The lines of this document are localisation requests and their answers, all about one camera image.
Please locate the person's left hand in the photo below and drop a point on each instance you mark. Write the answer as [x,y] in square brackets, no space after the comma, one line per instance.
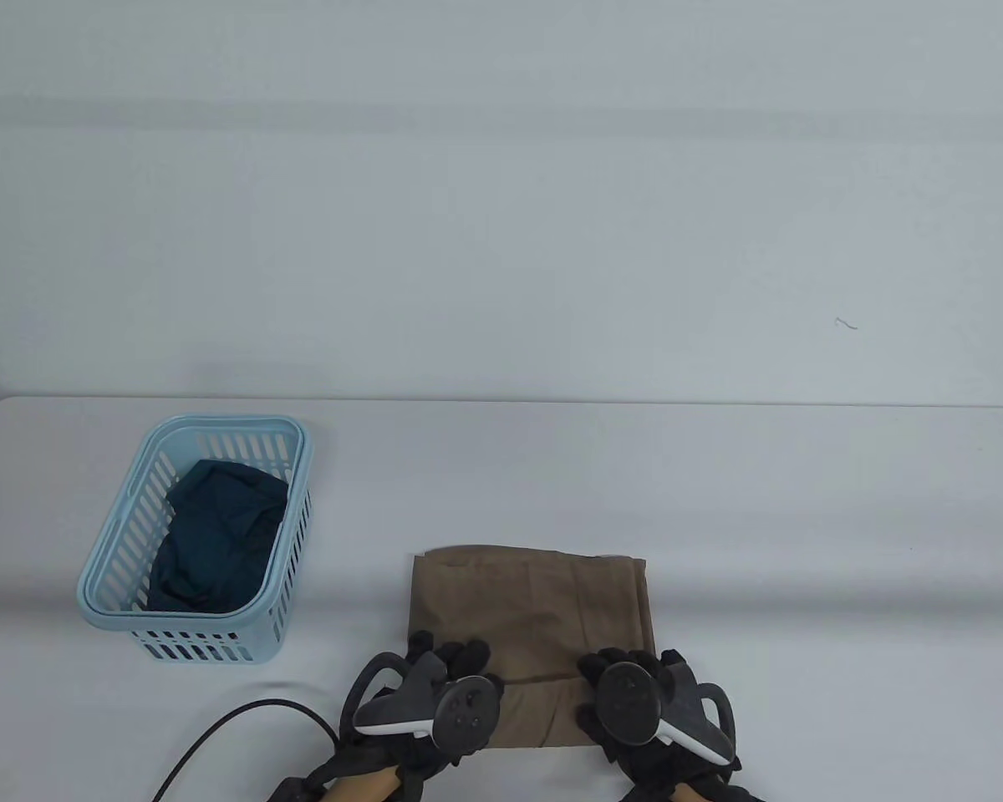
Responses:
[460,660]

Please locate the person's right hand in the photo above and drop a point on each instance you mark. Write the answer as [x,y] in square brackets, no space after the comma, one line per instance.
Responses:
[660,769]

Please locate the brown shorts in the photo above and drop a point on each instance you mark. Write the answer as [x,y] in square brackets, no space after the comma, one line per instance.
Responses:
[535,610]

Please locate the dark teal shorts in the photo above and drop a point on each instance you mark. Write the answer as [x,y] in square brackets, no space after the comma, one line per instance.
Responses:
[217,535]

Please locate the person's left forearm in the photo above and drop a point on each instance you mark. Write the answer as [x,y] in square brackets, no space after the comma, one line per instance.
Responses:
[364,785]

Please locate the left white black controller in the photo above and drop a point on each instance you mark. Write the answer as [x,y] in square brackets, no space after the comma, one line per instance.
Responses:
[464,710]

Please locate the white black controller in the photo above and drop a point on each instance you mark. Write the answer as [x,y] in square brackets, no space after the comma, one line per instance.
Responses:
[464,710]
[631,702]

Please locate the right white black controller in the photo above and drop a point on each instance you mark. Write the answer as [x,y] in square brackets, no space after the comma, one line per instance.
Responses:
[631,702]

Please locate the light blue plastic basket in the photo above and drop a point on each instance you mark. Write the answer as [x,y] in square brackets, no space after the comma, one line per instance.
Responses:
[125,576]

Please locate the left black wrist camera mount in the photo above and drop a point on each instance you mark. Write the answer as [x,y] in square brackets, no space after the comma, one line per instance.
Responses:
[297,789]

